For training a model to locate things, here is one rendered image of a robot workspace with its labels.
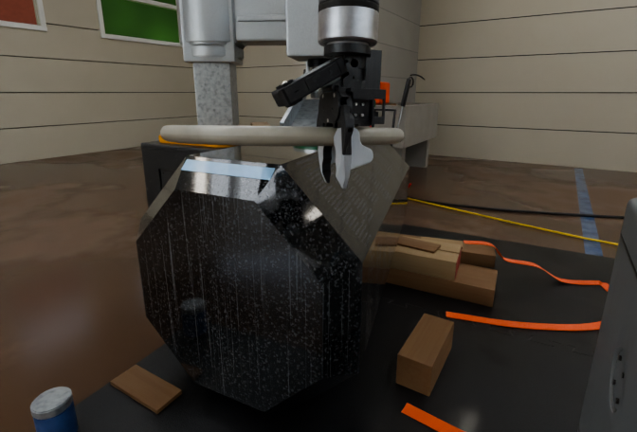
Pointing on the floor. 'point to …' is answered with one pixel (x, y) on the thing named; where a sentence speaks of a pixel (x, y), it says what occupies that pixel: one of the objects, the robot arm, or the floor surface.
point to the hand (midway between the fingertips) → (331, 177)
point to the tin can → (54, 411)
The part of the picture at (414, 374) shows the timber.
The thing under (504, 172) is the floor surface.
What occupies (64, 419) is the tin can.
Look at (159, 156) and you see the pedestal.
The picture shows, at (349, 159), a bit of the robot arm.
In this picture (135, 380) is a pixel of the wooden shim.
